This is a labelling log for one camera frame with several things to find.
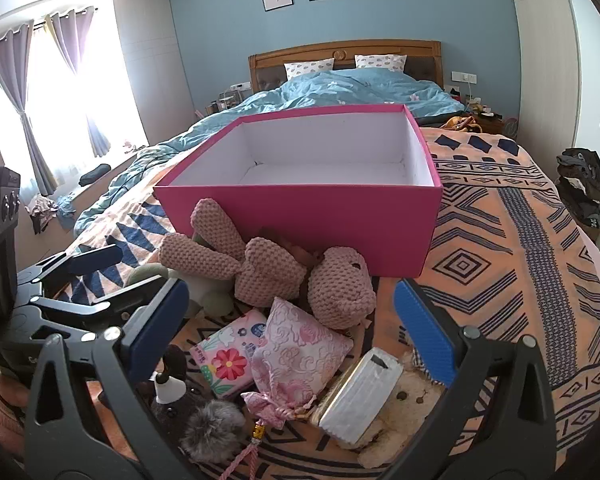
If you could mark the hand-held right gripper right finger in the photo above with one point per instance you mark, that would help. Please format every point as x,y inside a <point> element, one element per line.
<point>425,330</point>

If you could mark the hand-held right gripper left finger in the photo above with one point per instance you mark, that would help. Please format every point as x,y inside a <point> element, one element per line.
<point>157,327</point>

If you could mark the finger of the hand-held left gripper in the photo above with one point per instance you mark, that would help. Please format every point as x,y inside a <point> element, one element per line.
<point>97,259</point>
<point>80,316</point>

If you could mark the green white plush toy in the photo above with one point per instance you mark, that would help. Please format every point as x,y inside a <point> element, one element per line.
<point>215,302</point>

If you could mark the beige teddy bear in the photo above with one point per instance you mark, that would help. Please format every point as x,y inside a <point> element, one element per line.
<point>415,397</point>

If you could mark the floral tissue pack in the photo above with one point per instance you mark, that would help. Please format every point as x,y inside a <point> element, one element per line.
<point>225,360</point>

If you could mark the cream tissue pack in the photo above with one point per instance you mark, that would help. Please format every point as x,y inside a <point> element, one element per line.
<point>360,395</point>

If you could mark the brown white plush toy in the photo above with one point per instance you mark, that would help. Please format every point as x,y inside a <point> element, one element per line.
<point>212,430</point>

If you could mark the pink knitted bunny plush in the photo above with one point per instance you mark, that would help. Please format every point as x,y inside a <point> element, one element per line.
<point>265,275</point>

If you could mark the pink cardboard box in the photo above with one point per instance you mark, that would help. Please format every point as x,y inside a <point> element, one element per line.
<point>300,220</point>

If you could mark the clothes heap under window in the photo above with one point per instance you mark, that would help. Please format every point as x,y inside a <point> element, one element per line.
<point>50,210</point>

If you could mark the dark item on windowsill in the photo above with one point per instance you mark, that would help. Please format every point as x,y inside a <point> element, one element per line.
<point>94,174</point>

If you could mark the orange patterned blanket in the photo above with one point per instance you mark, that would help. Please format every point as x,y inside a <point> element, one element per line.
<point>480,260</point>

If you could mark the purple grey curtain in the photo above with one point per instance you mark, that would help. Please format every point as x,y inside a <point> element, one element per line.
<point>10,85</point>
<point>75,60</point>

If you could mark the cluttered nightstand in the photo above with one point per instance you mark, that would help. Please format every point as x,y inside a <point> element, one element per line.
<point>495,122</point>
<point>225,102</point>

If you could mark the yellow brown bag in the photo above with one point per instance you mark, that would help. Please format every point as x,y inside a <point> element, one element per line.
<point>460,124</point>

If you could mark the pile of dark clothes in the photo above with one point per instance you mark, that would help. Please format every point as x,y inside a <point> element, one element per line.
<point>580,185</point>

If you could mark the blue floral duvet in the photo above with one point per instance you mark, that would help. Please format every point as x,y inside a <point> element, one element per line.
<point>330,91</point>

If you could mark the white patterned pillow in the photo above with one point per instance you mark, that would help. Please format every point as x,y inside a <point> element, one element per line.
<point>307,67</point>
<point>380,62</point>

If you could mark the wooden headboard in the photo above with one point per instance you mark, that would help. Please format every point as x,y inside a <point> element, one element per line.
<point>345,50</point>

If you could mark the white wall socket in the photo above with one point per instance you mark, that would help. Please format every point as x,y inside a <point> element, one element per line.
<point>241,85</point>
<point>464,76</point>

